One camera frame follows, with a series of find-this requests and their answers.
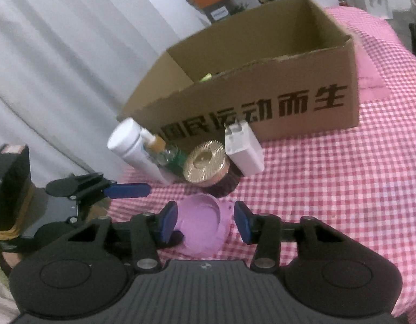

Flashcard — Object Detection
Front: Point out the pink card on table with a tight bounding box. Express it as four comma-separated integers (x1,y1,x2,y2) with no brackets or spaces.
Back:
356,35,391,99

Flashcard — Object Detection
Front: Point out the pink plastic lid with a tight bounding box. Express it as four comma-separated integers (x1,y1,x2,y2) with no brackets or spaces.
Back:
173,193,234,258

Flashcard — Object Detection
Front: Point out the gold lid jar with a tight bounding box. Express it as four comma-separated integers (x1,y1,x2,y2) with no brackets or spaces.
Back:
182,140,243,198

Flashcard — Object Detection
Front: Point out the white curtain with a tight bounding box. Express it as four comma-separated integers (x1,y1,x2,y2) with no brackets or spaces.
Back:
0,0,212,190

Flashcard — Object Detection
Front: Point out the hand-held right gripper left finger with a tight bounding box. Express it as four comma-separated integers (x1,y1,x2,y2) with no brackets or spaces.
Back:
67,201,179,273

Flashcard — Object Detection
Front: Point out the brown cardboard box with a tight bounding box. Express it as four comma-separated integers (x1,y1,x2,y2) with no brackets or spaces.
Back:
118,0,360,144

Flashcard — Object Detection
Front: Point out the white plastic bottle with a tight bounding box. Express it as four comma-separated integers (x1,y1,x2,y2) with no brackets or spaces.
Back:
107,118,172,186

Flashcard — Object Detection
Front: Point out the green dropper bottle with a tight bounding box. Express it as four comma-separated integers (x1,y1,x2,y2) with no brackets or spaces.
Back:
140,129,187,178

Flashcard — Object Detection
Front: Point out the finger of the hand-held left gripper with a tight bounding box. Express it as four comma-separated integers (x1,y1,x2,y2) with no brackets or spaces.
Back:
35,216,94,244
45,172,152,207

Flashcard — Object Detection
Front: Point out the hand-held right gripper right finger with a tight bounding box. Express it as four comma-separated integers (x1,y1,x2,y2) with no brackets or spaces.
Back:
234,200,344,273

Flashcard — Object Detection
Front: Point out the white charger plug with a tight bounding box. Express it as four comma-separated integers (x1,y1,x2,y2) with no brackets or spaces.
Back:
224,120,265,177

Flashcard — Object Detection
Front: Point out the pink checked tablecloth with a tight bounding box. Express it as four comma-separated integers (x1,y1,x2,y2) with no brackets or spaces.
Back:
108,5,416,318

